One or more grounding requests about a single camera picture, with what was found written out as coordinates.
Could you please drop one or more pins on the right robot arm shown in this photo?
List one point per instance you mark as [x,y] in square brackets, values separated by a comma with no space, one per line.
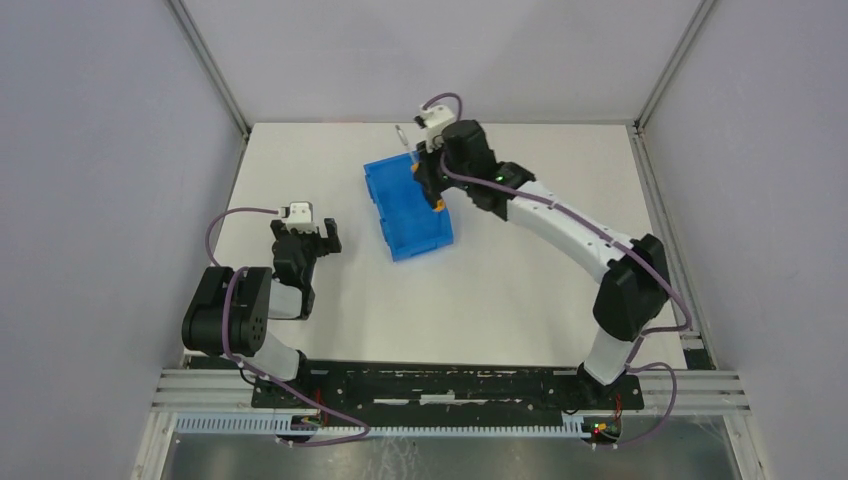
[631,273]

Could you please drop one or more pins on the blue plastic bin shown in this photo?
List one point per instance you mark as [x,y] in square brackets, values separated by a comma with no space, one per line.
[408,224]

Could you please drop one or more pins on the orange black handled screwdriver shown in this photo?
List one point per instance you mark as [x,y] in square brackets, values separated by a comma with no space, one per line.
[426,170]

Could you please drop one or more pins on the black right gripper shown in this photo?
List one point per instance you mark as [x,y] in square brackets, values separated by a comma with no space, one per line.
[427,171]

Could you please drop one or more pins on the left aluminium corner post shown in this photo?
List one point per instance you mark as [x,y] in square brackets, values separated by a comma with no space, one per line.
[184,19]

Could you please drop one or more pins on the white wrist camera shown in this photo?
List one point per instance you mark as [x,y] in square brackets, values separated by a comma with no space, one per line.
[436,119]
[298,217]

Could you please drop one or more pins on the right aluminium corner post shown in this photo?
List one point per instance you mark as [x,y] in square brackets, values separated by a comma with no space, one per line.
[677,57]

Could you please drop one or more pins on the right aluminium side rail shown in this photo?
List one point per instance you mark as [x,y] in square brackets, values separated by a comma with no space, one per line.
[695,343]

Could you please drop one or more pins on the aluminium front frame rails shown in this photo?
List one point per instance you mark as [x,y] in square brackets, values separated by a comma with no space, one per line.
[699,393]

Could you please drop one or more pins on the aluminium corner post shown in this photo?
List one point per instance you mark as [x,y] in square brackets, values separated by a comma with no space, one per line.
[184,19]
[677,57]

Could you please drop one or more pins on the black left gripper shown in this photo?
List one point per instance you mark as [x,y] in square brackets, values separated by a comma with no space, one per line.
[304,240]

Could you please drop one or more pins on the white slotted cable duct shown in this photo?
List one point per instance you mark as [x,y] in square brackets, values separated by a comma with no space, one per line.
[292,426]

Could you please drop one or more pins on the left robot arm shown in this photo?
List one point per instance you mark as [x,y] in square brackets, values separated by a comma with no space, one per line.
[229,313]

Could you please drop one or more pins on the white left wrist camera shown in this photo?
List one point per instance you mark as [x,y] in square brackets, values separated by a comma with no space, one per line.
[298,217]

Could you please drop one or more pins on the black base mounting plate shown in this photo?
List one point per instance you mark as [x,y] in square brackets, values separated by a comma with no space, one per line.
[384,395]

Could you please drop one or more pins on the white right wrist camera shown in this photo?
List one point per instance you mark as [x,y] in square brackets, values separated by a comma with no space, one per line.
[436,119]

